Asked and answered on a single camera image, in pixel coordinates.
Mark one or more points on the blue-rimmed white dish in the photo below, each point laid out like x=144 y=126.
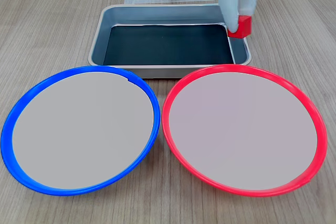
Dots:
x=81 y=132

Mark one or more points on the red-rimmed white dish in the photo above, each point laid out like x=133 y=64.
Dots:
x=244 y=129

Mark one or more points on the red cube block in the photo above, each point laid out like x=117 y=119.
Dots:
x=242 y=28

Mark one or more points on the silver metal tray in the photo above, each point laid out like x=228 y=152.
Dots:
x=162 y=14

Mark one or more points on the black tray liner mat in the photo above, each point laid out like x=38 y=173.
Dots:
x=168 y=45

